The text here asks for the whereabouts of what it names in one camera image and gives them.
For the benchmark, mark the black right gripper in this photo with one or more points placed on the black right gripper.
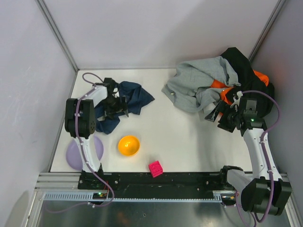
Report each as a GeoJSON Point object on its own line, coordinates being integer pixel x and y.
{"type": "Point", "coordinates": [222, 116]}

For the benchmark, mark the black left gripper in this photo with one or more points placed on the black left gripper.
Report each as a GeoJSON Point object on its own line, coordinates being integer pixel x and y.
{"type": "Point", "coordinates": [117, 107]}

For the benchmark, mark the dark blue cloth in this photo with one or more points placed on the dark blue cloth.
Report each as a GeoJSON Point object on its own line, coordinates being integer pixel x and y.
{"type": "Point", "coordinates": [136, 97]}

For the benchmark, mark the grey cloth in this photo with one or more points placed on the grey cloth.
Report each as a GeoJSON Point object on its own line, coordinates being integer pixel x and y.
{"type": "Point", "coordinates": [189, 90]}

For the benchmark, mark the black cloth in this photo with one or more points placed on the black cloth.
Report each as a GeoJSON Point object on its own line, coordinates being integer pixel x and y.
{"type": "Point", "coordinates": [249, 79]}

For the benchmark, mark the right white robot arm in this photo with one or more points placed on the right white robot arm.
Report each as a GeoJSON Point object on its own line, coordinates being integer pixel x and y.
{"type": "Point", "coordinates": [266, 192]}

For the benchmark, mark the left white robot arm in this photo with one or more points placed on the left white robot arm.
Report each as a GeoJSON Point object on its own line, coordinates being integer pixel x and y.
{"type": "Point", "coordinates": [80, 121]}

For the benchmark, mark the orange cloth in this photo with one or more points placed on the orange cloth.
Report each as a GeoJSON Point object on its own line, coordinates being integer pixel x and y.
{"type": "Point", "coordinates": [217, 84]}

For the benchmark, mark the yellow plastic bowl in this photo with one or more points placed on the yellow plastic bowl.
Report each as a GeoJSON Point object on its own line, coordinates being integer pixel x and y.
{"type": "Point", "coordinates": [129, 145]}

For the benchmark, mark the purple plastic plate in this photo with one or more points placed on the purple plastic plate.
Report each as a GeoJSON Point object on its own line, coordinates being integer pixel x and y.
{"type": "Point", "coordinates": [73, 157]}

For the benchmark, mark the pink cube block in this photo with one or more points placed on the pink cube block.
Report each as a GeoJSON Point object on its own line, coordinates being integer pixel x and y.
{"type": "Point", "coordinates": [155, 169]}

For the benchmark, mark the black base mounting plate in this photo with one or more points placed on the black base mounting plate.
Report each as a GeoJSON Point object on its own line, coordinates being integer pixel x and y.
{"type": "Point", "coordinates": [169, 185]}

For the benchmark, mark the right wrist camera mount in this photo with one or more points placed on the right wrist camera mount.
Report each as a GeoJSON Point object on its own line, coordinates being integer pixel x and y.
{"type": "Point", "coordinates": [237, 97]}

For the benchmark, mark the grey slotted cable duct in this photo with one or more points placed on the grey slotted cable duct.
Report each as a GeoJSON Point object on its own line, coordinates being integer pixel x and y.
{"type": "Point", "coordinates": [215, 196]}

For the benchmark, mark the aluminium frame rail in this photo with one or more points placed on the aluminium frame rail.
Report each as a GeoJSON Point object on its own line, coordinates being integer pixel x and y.
{"type": "Point", "coordinates": [127, 214]}

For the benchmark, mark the right aluminium corner post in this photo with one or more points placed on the right aluminium corner post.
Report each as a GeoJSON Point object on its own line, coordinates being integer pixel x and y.
{"type": "Point", "coordinates": [269, 24]}

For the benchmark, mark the aluminium corner post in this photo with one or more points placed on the aluminium corner post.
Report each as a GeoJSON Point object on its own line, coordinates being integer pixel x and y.
{"type": "Point", "coordinates": [56, 32]}
{"type": "Point", "coordinates": [269, 24]}

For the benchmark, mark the left aluminium corner post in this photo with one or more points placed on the left aluminium corner post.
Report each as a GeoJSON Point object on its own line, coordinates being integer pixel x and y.
{"type": "Point", "coordinates": [56, 32]}

